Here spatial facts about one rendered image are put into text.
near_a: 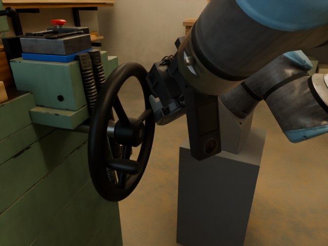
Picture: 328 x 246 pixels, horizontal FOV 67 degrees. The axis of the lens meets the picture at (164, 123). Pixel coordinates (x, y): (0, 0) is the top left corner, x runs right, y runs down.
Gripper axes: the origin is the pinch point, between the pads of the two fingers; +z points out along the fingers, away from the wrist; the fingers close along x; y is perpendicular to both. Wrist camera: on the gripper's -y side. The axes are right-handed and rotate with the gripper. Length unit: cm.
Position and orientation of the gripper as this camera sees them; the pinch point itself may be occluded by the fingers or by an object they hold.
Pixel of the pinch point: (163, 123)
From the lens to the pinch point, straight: 50.4
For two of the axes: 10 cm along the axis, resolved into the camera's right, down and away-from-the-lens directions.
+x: -8.4, 3.4, -4.1
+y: -4.2, -9.0, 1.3
